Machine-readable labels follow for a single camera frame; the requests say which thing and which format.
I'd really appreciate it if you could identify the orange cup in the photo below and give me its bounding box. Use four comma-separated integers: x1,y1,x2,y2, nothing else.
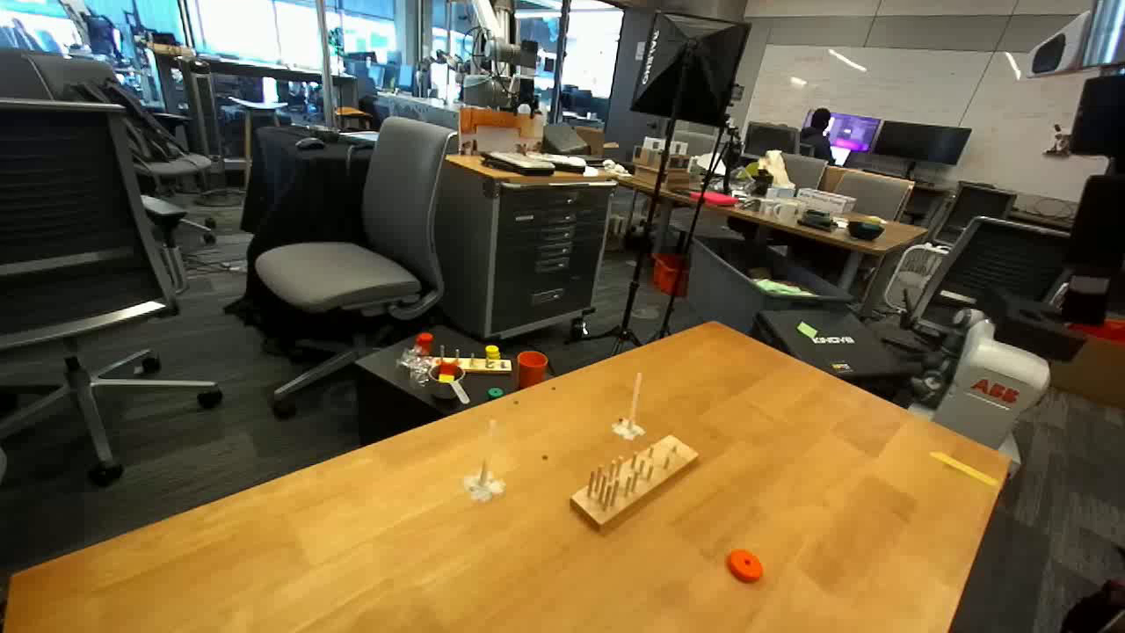
518,347,548,387

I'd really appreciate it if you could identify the white peg stand right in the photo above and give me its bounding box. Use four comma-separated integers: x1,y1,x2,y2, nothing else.
610,373,648,439

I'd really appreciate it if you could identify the grey office chair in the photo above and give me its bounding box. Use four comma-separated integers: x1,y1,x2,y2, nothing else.
252,118,454,419

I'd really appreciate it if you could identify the grey drawer cabinet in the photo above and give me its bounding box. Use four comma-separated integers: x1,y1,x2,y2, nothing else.
437,154,615,340

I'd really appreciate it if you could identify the clear peg stand left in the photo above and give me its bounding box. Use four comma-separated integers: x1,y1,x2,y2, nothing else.
464,419,505,505

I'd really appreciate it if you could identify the low black side table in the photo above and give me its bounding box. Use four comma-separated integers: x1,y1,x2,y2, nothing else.
355,332,518,442

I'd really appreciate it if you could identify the colourful toy block set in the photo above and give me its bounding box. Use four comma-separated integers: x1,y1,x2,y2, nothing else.
398,332,513,405

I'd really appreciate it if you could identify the black mesh office chair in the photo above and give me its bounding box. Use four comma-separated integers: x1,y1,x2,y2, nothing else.
0,99,223,486

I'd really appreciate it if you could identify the orange ring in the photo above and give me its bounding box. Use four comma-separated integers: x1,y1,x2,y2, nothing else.
725,550,767,588

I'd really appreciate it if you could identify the black softbox light stand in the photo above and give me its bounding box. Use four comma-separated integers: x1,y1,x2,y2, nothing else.
615,11,748,344

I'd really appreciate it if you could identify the wooden desk background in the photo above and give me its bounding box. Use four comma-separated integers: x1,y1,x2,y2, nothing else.
620,168,930,296

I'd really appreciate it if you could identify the wooden peg board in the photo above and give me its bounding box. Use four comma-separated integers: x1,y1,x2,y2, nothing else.
570,438,700,527

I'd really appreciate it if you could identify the red bucket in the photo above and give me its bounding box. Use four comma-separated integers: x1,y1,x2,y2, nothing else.
650,255,688,296

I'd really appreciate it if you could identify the yellow tape strip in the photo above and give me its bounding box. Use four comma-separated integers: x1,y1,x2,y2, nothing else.
929,449,999,488

